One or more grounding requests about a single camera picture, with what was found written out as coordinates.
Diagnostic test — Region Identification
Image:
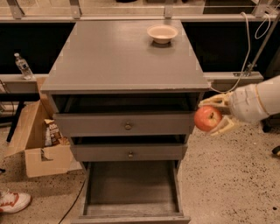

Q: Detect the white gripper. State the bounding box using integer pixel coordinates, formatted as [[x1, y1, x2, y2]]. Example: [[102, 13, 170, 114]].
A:
[[199, 84, 269, 137]]

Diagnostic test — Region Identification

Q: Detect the red apple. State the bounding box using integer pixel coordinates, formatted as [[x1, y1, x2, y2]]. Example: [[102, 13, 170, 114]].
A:
[[194, 106, 222, 132]]

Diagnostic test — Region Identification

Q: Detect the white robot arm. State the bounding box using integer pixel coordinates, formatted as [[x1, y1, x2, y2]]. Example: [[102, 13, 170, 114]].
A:
[[194, 76, 280, 136]]

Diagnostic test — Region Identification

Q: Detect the grey wooden drawer cabinet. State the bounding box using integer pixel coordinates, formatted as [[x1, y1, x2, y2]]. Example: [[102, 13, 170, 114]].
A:
[[39, 19, 212, 224]]

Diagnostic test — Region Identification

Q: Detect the grey middle drawer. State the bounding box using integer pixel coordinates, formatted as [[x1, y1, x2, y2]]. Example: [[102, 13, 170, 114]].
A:
[[71, 135, 187, 162]]

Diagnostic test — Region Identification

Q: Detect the grey open bottom drawer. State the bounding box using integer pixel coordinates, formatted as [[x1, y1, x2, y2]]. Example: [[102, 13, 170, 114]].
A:
[[71, 161, 191, 224]]

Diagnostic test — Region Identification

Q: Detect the grey top drawer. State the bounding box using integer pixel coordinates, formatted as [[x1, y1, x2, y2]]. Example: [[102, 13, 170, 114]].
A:
[[54, 113, 194, 137]]

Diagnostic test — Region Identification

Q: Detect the metal stand pole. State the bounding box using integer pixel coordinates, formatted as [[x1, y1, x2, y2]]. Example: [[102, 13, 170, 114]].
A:
[[243, 11, 280, 77]]

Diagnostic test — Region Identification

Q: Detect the dark cabinet at right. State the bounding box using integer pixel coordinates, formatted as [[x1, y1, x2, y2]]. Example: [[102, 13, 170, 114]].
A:
[[262, 56, 280, 132]]

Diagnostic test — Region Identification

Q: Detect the beige paper bowl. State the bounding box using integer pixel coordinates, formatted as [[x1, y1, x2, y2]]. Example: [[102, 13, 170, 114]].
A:
[[147, 24, 179, 45]]

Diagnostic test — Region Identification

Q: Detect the brown snack bag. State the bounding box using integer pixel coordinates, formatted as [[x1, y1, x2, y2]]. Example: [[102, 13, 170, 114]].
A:
[[45, 119, 61, 146]]

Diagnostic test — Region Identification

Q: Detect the open cardboard box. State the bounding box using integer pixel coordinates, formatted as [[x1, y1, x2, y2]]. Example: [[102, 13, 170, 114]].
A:
[[3, 76, 74, 179]]

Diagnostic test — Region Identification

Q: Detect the clear plastic water bottle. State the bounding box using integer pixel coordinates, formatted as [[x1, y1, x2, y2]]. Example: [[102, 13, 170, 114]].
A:
[[14, 52, 33, 80]]

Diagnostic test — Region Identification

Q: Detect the black table leg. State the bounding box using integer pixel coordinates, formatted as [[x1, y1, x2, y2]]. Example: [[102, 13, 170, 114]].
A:
[[6, 101, 25, 143]]

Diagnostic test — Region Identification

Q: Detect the white and red sneaker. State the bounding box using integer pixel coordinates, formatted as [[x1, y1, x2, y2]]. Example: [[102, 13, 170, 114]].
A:
[[0, 190, 32, 214]]

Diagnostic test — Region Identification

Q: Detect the white cable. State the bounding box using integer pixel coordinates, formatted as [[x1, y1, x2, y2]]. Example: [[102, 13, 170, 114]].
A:
[[209, 11, 272, 95]]

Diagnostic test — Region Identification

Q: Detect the black floor cable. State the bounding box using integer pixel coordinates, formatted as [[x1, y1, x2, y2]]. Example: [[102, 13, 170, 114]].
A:
[[57, 178, 88, 224]]

